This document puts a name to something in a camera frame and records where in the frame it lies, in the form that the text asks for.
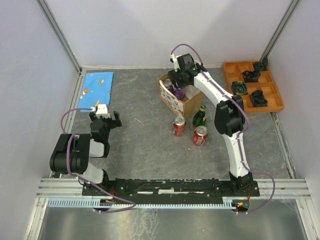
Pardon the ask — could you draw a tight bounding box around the purple soda can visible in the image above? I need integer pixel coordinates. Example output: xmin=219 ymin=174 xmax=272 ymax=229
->
xmin=162 ymin=79 xmax=174 ymax=94
xmin=173 ymin=87 xmax=185 ymax=100

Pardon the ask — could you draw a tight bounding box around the green glass bottle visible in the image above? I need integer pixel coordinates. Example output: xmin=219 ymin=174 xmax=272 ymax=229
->
xmin=192 ymin=105 xmax=207 ymax=129

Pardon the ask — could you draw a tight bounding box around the red cola can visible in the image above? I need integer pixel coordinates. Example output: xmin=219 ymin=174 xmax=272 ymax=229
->
xmin=193 ymin=125 xmax=209 ymax=146
xmin=173 ymin=116 xmax=187 ymax=137

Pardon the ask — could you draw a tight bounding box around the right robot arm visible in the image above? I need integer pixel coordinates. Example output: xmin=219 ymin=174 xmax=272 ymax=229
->
xmin=168 ymin=53 xmax=254 ymax=196

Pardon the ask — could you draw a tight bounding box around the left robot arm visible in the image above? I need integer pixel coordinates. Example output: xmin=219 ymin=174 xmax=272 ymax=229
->
xmin=49 ymin=111 xmax=122 ymax=195

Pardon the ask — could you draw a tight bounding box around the blue patterned cloth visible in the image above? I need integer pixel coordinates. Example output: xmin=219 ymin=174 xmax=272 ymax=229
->
xmin=77 ymin=71 xmax=114 ymax=113

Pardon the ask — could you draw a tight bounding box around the rolled green blue sock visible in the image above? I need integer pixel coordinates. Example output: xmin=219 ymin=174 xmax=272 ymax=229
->
xmin=231 ymin=81 xmax=248 ymax=96

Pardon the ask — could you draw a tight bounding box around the orange divided tray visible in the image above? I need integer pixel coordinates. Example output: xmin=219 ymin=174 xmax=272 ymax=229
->
xmin=222 ymin=61 xmax=285 ymax=113

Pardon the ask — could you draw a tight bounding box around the rolled dark sock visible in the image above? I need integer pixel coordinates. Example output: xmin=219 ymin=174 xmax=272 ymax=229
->
xmin=242 ymin=70 xmax=261 ymax=83

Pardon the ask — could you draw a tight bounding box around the rolled sock in corner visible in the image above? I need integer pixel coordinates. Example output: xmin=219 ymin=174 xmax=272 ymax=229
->
xmin=252 ymin=56 xmax=269 ymax=72

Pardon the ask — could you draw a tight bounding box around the rolled black sock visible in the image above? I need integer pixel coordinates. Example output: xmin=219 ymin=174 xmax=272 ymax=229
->
xmin=249 ymin=90 xmax=268 ymax=107

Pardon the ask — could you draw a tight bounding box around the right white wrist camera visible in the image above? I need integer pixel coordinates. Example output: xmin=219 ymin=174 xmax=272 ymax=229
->
xmin=170 ymin=53 xmax=181 ymax=72

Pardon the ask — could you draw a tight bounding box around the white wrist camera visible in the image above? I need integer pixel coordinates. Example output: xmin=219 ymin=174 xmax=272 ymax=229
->
xmin=91 ymin=104 xmax=111 ymax=119
xmin=170 ymin=53 xmax=181 ymax=72

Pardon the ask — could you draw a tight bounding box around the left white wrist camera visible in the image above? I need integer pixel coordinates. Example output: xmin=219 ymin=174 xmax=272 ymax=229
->
xmin=91 ymin=104 xmax=111 ymax=119

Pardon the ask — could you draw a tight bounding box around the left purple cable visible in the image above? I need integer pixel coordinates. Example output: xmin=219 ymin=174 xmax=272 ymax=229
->
xmin=61 ymin=107 xmax=137 ymax=214

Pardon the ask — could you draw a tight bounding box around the purple cable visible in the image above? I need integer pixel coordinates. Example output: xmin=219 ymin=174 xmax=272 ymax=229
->
xmin=169 ymin=43 xmax=276 ymax=215
xmin=61 ymin=107 xmax=137 ymax=214

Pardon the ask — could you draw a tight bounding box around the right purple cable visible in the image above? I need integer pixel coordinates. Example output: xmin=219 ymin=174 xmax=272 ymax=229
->
xmin=169 ymin=43 xmax=276 ymax=215

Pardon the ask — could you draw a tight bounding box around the blue slotted cable duct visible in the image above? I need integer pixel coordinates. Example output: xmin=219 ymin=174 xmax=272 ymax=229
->
xmin=47 ymin=197 xmax=236 ymax=210

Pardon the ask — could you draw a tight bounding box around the aluminium frame rail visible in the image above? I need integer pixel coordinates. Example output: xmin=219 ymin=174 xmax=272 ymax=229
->
xmin=36 ymin=178 xmax=311 ymax=200

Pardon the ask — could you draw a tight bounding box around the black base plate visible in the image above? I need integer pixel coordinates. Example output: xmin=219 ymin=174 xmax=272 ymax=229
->
xmin=81 ymin=177 xmax=261 ymax=204

